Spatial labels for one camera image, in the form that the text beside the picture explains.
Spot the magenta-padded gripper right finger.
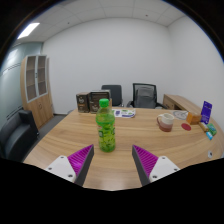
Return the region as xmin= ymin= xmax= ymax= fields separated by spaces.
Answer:
xmin=131 ymin=144 xmax=181 ymax=187

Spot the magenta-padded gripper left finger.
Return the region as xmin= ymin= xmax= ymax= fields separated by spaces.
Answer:
xmin=44 ymin=143 xmax=95 ymax=187

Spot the green drink bottle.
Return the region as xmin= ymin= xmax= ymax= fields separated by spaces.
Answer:
xmin=95 ymin=98 xmax=117 ymax=154

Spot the white and brown mug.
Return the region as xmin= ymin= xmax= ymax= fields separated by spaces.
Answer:
xmin=156 ymin=112 xmax=176 ymax=133

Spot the flat round red coaster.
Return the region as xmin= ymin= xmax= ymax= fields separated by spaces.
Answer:
xmin=180 ymin=122 xmax=192 ymax=132

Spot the black leather armchair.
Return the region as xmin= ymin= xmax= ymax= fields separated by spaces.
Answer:
xmin=0 ymin=109 xmax=40 ymax=162

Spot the small tan box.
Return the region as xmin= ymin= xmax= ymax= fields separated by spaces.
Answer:
xmin=198 ymin=121 xmax=210 ymax=133

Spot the green packet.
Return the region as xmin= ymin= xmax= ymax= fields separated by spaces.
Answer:
xmin=206 ymin=123 xmax=218 ymax=136

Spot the wooden shelf cabinet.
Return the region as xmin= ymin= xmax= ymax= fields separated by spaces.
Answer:
xmin=19 ymin=54 xmax=54 ymax=130

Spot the white green purple leaflet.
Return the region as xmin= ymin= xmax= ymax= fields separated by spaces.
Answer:
xmin=112 ymin=108 xmax=137 ymax=119

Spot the wooden side desk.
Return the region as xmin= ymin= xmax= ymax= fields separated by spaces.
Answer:
xmin=162 ymin=93 xmax=203 ymax=116

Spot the purple hanging package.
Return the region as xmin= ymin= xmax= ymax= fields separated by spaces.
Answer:
xmin=200 ymin=100 xmax=213 ymax=125

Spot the large dark brown cardboard box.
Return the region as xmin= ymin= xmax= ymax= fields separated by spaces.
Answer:
xmin=88 ymin=89 xmax=113 ymax=115

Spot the black mesh office chair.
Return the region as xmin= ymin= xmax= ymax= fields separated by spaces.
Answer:
xmin=126 ymin=82 xmax=169 ymax=110

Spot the black padded office chair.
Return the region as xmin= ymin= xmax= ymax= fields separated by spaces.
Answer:
xmin=101 ymin=84 xmax=124 ymax=108

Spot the rectangular ceiling light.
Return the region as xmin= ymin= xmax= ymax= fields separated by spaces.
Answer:
xmin=17 ymin=22 xmax=41 ymax=40

